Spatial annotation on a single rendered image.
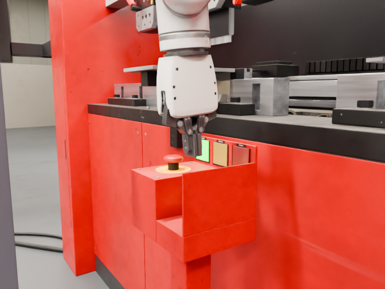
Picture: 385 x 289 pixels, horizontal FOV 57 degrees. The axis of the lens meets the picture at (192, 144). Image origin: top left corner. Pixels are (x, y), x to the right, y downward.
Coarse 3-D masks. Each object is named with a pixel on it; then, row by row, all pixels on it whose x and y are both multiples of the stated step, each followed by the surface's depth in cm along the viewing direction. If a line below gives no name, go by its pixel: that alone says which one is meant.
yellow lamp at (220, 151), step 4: (216, 144) 72; (220, 144) 71; (224, 144) 70; (216, 148) 72; (220, 148) 71; (224, 148) 70; (216, 152) 72; (220, 152) 71; (224, 152) 70; (216, 156) 73; (220, 156) 71; (224, 156) 70; (216, 160) 73; (220, 160) 72; (224, 160) 70; (220, 164) 72; (224, 164) 71
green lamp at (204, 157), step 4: (204, 140) 76; (204, 144) 76; (208, 144) 75; (204, 148) 76; (208, 148) 75; (204, 152) 76; (208, 152) 75; (200, 156) 77; (204, 156) 76; (208, 156) 75; (204, 160) 76; (208, 160) 75
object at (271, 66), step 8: (256, 64) 121; (264, 64) 118; (272, 64) 114; (280, 64) 114; (288, 64) 117; (256, 72) 115; (264, 72) 116; (272, 72) 114; (280, 72) 114; (288, 72) 116; (296, 72) 118
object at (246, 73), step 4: (240, 68) 99; (244, 68) 97; (232, 72) 101; (236, 72) 100; (240, 72) 99; (244, 72) 97; (248, 72) 98; (232, 76) 102; (236, 76) 100; (240, 76) 99; (244, 76) 98; (248, 76) 98
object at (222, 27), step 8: (232, 8) 102; (216, 16) 106; (224, 16) 103; (232, 16) 102; (216, 24) 106; (224, 24) 103; (232, 24) 102; (216, 32) 107; (224, 32) 104; (232, 32) 103; (216, 40) 109; (224, 40) 105
